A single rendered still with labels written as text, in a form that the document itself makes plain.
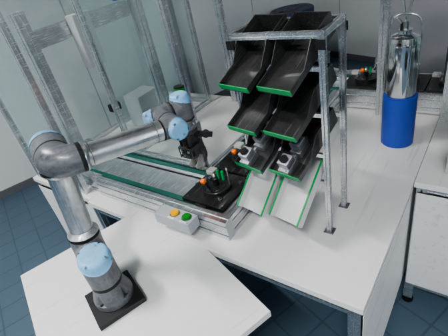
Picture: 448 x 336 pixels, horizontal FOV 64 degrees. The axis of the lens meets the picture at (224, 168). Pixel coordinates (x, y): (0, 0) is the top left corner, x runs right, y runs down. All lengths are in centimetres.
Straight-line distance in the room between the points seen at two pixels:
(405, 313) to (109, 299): 164
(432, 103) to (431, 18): 234
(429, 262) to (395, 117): 76
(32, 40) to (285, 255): 169
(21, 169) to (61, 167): 341
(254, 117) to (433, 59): 351
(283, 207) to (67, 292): 95
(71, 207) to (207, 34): 393
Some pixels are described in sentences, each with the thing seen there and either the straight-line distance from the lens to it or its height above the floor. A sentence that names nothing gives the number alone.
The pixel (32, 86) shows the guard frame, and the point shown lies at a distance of 198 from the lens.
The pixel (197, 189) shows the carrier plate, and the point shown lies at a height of 97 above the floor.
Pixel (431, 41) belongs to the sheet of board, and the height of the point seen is 55.
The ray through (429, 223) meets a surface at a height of 64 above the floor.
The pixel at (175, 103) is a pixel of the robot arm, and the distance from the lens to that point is 137.
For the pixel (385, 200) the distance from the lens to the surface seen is 171.
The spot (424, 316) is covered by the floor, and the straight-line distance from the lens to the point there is 241.
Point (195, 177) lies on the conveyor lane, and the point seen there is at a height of 92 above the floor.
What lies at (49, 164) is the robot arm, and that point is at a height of 149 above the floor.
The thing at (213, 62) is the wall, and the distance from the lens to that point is 511.
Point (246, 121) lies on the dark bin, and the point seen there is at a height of 137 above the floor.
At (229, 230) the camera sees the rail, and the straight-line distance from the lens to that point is 154.
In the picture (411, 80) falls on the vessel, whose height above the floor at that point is 122.
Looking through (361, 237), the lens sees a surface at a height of 86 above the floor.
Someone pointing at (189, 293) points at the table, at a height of 86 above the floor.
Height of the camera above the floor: 195
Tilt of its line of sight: 33 degrees down
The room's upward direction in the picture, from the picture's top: 13 degrees counter-clockwise
